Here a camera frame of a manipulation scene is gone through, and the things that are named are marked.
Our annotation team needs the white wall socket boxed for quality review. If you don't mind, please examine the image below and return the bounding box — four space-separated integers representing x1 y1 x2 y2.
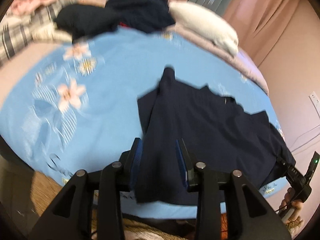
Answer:
309 92 320 117

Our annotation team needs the light blue floral bedsheet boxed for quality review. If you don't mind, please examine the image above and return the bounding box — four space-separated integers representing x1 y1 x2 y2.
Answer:
1 27 283 219

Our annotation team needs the cream folded blanket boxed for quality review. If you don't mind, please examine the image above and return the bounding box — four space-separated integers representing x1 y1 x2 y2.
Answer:
31 22 72 43

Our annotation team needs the pink clothes pile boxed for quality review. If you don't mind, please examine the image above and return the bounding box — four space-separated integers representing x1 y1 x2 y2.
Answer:
9 0 56 16

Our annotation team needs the person's right hand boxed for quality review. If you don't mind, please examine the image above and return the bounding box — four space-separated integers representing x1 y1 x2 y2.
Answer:
279 187 304 231

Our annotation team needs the folded dark navy garment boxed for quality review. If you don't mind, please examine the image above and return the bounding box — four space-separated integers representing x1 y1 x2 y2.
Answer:
54 4 121 41

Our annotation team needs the red garment under navy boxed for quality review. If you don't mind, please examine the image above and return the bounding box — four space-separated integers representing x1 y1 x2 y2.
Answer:
119 22 130 28

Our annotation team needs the pale pink quilt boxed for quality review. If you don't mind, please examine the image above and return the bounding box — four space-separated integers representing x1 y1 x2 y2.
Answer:
82 0 270 97

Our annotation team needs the grey plaid blanket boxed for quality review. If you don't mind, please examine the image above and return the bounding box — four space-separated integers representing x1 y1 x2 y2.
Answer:
1 0 79 65

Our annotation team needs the white fluffy pillow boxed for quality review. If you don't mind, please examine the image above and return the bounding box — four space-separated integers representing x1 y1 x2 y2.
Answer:
169 0 239 56

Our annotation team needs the navy collared zip jacket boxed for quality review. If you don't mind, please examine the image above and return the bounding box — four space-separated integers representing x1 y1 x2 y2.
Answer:
135 67 296 205

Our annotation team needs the crumpled navy garment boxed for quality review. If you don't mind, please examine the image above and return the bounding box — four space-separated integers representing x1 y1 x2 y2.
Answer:
105 0 176 34

